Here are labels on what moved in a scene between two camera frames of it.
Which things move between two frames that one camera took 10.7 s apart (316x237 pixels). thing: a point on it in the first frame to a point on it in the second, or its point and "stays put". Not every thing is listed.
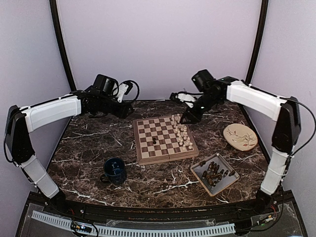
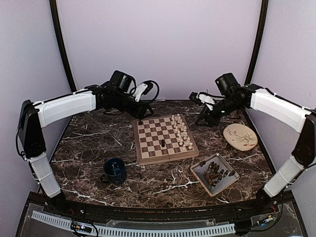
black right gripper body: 207,102 to 215,120
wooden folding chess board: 162,139 stays put
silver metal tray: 199,168 stays put
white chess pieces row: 181,131 stays put
